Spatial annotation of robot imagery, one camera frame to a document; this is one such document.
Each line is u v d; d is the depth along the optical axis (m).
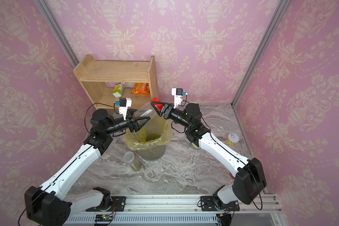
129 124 0.58
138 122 0.60
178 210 0.73
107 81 0.75
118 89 0.95
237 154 0.46
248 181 0.41
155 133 0.96
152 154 0.83
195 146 0.57
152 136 0.97
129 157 0.73
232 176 0.45
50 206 0.38
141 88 0.95
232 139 0.94
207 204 0.73
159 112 0.60
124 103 0.57
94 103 0.58
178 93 0.60
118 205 0.74
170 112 0.59
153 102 0.62
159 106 0.61
